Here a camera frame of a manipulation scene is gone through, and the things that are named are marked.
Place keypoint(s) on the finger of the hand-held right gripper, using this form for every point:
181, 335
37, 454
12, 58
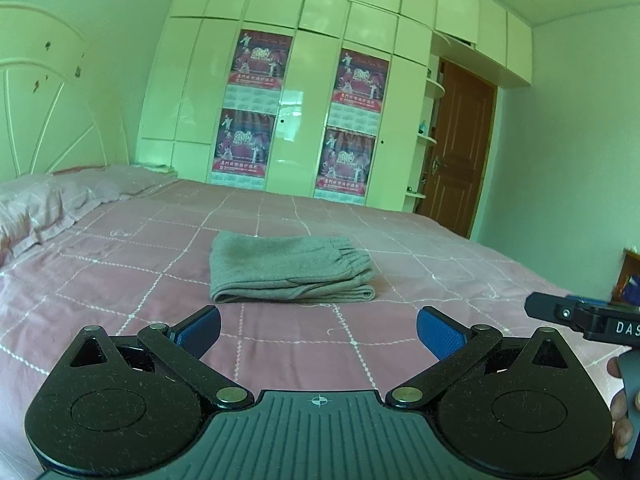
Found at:
555, 312

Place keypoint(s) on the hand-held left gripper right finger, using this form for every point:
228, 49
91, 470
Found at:
440, 332

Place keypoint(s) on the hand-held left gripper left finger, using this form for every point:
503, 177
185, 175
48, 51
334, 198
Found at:
200, 332

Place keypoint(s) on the grey pants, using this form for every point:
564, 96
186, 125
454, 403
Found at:
285, 270

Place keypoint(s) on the person's right hand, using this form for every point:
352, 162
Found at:
621, 420

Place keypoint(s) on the brown wooden furniture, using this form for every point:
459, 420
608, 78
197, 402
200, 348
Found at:
631, 275

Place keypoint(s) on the bed with pink checked sheet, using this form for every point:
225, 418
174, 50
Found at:
150, 260

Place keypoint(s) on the folded pale cloth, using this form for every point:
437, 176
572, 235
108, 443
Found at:
155, 167

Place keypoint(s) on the brown wooden door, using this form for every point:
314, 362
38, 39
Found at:
460, 150

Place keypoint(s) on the pink pillow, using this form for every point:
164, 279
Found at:
50, 205

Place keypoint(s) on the white corner shelf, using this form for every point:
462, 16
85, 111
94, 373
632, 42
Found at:
432, 90

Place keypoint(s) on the white wooden headboard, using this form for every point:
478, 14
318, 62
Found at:
45, 110

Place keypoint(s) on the white wardrobe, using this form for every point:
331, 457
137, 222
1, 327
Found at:
310, 60

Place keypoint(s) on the red wall poster with calendar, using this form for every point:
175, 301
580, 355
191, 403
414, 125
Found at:
245, 140
362, 77
260, 57
345, 160

